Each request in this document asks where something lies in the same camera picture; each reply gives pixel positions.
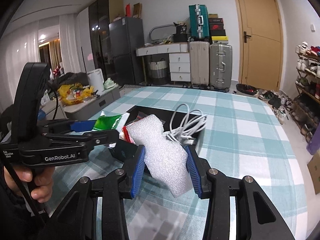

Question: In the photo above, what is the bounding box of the green snack packet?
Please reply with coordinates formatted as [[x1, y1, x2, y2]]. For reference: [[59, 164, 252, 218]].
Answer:
[[92, 111, 130, 132]]

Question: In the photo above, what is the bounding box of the white foam piece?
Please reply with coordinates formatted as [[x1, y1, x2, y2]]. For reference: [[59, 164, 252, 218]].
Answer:
[[127, 114, 193, 197]]

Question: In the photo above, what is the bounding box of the red and white plastic bag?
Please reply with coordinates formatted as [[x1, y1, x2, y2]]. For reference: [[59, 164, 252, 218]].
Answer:
[[119, 126, 136, 145]]

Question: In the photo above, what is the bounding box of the black cardboard box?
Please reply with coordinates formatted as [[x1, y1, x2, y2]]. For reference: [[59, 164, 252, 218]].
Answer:
[[111, 104, 207, 162]]

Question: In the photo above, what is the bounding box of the white charging cable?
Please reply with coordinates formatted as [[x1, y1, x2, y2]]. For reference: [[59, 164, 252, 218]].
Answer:
[[163, 103, 209, 145]]

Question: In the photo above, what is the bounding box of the person's left hand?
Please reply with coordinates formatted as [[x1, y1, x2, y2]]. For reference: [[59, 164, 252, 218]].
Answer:
[[14, 166, 55, 203]]

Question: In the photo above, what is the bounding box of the grey tv cabinet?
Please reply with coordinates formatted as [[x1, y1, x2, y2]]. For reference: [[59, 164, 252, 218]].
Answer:
[[55, 85, 120, 121]]

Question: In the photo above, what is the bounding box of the yellow plastic bag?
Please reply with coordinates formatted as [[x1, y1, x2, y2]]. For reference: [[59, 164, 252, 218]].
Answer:
[[57, 83, 94, 106]]

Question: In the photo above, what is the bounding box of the white air purifier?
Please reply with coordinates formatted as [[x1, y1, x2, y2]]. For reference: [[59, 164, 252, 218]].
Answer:
[[87, 68, 104, 94]]

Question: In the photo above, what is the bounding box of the teal plaid tablecloth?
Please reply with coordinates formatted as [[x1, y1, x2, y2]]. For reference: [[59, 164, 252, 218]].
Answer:
[[44, 86, 311, 240]]

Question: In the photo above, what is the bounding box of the woven laundry basket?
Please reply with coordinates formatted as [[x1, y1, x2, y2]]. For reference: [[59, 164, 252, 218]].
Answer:
[[148, 58, 169, 85]]

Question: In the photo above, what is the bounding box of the dark grey refrigerator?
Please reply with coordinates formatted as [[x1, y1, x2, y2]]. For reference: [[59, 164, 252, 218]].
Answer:
[[109, 17, 144, 86]]

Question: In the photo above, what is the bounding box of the black tall cabinet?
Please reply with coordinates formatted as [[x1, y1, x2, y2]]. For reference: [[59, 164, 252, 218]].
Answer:
[[88, 0, 124, 81]]

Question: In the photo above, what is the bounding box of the white drawer desk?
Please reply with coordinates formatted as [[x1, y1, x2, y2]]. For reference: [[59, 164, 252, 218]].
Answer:
[[136, 42, 191, 82]]

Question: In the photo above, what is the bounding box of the silver aluminium suitcase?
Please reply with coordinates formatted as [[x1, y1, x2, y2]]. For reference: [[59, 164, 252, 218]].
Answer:
[[209, 43, 233, 92]]

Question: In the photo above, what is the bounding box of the cardboard box on floor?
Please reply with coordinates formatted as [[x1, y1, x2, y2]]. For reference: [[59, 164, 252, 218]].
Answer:
[[308, 150, 320, 194]]

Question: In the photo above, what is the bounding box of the beige suitcase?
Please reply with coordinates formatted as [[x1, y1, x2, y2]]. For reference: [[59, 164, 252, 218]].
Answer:
[[189, 41, 210, 85]]

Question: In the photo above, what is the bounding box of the purple tote bag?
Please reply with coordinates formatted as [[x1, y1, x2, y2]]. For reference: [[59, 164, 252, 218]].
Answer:
[[306, 128, 320, 155]]

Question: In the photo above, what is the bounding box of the bamboo shoe rack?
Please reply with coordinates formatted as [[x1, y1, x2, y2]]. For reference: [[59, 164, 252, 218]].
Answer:
[[290, 42, 319, 143]]

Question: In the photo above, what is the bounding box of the wooden door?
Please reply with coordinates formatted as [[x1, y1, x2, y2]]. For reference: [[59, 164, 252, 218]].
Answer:
[[235, 0, 283, 91]]

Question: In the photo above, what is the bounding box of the black bag on desk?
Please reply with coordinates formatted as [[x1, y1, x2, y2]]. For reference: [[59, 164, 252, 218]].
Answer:
[[172, 22, 188, 43]]

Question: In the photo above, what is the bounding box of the stack of shoe boxes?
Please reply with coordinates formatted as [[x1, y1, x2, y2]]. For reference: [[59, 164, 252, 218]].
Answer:
[[208, 14, 229, 44]]

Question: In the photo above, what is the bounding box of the teal suitcase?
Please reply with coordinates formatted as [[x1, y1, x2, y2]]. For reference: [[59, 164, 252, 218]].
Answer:
[[189, 4, 210, 42]]

